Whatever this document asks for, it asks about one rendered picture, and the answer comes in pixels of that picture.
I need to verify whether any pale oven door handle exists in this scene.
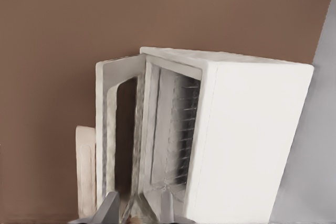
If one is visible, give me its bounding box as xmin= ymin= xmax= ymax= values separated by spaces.
xmin=75 ymin=125 xmax=97 ymax=219

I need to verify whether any white oven door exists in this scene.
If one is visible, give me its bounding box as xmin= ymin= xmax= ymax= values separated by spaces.
xmin=95 ymin=54 xmax=146 ymax=211

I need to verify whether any white oven body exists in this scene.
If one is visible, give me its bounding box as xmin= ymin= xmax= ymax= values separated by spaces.
xmin=130 ymin=46 xmax=315 ymax=224

